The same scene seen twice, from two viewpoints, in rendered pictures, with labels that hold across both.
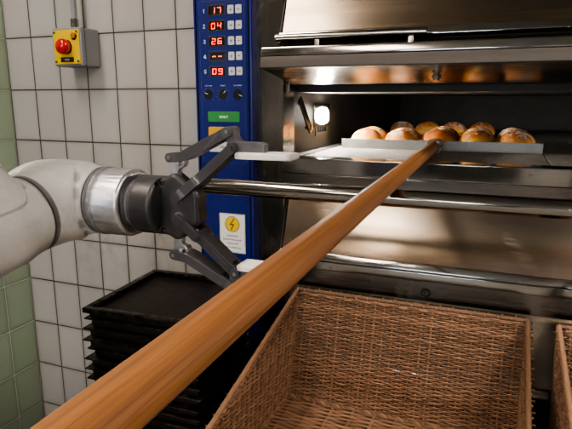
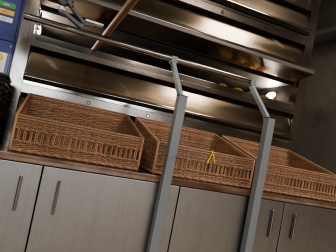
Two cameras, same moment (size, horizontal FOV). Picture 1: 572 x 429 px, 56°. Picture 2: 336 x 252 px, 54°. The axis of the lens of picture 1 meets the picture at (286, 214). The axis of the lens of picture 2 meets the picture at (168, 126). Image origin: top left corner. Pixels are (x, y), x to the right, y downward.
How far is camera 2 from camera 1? 0.99 m
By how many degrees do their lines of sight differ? 44
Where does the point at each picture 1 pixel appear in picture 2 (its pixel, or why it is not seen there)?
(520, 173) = (129, 61)
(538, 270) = (131, 96)
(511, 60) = (137, 16)
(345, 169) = (62, 45)
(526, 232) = (128, 83)
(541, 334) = not seen: hidden behind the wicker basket
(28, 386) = not seen: outside the picture
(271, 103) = (32, 7)
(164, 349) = not seen: outside the picture
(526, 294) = (126, 106)
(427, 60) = (111, 7)
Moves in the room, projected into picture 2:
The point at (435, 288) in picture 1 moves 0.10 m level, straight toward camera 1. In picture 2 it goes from (93, 101) to (97, 101)
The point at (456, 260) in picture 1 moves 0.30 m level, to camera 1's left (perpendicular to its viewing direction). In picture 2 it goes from (103, 89) to (54, 75)
